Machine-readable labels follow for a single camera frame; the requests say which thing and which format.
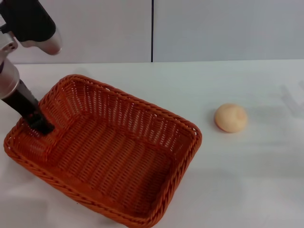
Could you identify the pale peach steamed bun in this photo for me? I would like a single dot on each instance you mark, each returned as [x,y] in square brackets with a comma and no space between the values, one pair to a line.
[230,117]

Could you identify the orange woven plastic basket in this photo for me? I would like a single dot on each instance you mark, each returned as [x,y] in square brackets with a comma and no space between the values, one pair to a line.
[114,154]

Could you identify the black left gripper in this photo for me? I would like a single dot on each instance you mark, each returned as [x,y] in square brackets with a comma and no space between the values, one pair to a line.
[22,102]

